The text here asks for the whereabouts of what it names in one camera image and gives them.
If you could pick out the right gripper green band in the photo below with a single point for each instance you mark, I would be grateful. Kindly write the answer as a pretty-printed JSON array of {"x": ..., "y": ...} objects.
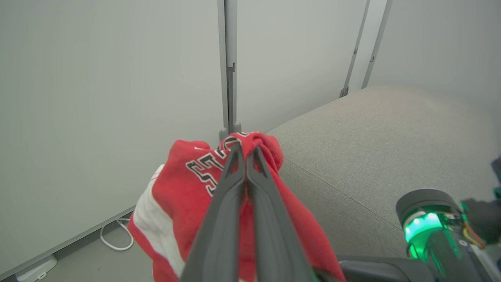
[{"x": 438, "y": 243}]

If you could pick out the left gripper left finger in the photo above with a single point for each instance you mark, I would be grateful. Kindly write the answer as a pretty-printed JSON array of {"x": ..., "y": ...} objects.
[{"x": 219, "y": 227}]

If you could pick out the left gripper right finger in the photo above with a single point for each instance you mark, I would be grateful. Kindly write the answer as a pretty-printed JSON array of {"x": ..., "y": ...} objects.
[{"x": 274, "y": 235}]

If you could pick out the red and white jersey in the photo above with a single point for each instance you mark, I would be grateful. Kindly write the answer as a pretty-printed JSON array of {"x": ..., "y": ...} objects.
[{"x": 180, "y": 192}]

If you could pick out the grey fabric sofa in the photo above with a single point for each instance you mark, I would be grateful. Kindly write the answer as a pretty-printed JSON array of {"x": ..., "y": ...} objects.
[{"x": 372, "y": 156}]

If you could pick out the grey partition bottom rail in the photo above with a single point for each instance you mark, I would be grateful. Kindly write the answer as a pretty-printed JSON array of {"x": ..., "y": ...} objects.
[{"x": 66, "y": 243}]

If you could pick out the grey partition frame post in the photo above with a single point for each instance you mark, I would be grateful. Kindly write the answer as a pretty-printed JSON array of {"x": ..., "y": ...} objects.
[
  {"x": 372, "y": 35},
  {"x": 231, "y": 58}
]

